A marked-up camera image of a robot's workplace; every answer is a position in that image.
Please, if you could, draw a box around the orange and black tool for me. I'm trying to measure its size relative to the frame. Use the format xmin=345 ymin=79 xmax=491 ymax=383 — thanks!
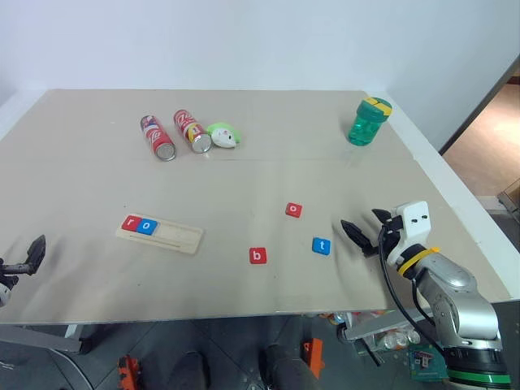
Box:
xmin=301 ymin=337 xmax=326 ymax=379
xmin=117 ymin=354 xmax=144 ymax=390

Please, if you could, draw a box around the green circuit board box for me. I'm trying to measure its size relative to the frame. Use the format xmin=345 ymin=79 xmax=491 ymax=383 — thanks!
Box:
xmin=407 ymin=342 xmax=449 ymax=384

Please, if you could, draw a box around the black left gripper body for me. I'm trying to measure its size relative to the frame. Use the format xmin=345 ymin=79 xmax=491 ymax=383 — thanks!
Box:
xmin=0 ymin=257 xmax=28 ymax=286

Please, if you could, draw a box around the dark rounded shape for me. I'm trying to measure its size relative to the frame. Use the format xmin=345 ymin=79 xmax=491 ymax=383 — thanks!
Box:
xmin=258 ymin=344 xmax=319 ymax=390

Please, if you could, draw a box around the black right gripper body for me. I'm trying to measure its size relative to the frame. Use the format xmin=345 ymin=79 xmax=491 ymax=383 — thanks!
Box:
xmin=362 ymin=214 xmax=404 ymax=261

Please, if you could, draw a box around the red letter tile b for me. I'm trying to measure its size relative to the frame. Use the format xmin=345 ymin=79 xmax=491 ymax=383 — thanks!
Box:
xmin=248 ymin=246 xmax=268 ymax=267

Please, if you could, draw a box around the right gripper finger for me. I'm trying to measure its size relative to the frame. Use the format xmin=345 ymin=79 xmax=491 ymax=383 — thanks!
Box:
xmin=370 ymin=208 xmax=393 ymax=226
xmin=340 ymin=219 xmax=377 ymax=258

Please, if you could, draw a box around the clear box of bottles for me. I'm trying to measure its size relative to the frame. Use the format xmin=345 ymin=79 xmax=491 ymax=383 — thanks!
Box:
xmin=336 ymin=307 xmax=434 ymax=357

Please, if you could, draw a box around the blue letter tile t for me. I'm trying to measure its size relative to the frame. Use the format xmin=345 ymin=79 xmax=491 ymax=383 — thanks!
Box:
xmin=311 ymin=236 xmax=332 ymax=258

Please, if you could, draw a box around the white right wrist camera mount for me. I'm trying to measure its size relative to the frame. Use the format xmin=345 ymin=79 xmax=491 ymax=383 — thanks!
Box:
xmin=385 ymin=201 xmax=432 ymax=266

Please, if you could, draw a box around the green and white toy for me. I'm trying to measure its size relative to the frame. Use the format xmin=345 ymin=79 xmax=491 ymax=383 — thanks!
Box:
xmin=206 ymin=121 xmax=241 ymax=150

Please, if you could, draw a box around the cardboard box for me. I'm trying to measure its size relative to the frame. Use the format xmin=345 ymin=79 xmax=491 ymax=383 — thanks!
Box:
xmin=496 ymin=177 xmax=520 ymax=213

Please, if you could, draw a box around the red soda can yellow label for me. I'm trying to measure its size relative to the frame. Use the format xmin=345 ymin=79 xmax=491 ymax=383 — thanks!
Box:
xmin=173 ymin=108 xmax=213 ymax=154

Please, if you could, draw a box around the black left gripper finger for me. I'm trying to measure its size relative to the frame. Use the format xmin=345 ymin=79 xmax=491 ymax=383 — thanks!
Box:
xmin=23 ymin=234 xmax=47 ymax=276

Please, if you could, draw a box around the green jar yellow-green lid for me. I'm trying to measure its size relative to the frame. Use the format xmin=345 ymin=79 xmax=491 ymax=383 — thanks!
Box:
xmin=347 ymin=96 xmax=393 ymax=146

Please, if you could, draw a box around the yellow wrist cable tie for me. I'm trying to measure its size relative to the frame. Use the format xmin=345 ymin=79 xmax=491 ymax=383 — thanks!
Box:
xmin=397 ymin=245 xmax=441 ymax=276

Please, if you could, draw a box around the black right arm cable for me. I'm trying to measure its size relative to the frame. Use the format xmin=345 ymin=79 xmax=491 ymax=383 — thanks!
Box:
xmin=377 ymin=226 xmax=448 ymax=353

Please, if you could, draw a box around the grey table frame bar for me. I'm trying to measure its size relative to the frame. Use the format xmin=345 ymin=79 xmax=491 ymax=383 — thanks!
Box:
xmin=0 ymin=323 xmax=95 ymax=355

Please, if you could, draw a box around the wooden letter tray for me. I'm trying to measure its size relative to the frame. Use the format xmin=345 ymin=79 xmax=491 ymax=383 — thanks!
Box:
xmin=115 ymin=214 xmax=205 ymax=256

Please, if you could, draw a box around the blue letter tile o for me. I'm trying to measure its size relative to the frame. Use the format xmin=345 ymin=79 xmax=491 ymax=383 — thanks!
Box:
xmin=136 ymin=218 xmax=159 ymax=236

